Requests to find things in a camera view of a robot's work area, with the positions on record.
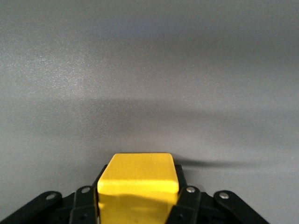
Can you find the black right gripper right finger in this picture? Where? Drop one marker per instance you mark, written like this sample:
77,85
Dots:
191,203

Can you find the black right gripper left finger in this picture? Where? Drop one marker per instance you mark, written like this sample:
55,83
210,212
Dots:
81,205

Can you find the yellow cube block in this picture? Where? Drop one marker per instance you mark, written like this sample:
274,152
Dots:
137,182

